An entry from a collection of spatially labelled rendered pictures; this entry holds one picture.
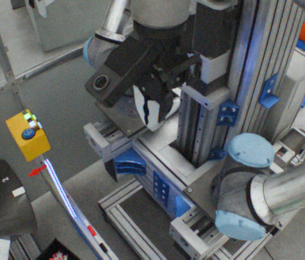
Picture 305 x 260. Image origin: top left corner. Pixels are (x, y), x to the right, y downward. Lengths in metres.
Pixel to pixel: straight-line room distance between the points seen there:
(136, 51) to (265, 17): 0.41
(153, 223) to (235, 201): 1.14
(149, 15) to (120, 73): 0.08
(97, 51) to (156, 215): 1.06
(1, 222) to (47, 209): 1.35
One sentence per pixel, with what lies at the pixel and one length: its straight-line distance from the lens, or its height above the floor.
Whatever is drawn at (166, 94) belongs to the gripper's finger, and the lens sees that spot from 0.42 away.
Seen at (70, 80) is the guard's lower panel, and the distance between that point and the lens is 1.63.
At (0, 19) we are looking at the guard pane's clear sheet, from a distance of 1.35.
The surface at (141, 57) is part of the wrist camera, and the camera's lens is 0.38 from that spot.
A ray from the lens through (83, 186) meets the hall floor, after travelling 2.16.
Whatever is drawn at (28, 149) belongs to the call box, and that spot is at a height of 1.04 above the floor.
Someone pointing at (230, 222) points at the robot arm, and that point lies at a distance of 0.64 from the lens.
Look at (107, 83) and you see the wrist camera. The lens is 0.38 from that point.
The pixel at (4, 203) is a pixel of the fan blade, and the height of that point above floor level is 1.17.
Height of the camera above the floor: 1.81
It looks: 49 degrees down
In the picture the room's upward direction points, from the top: straight up
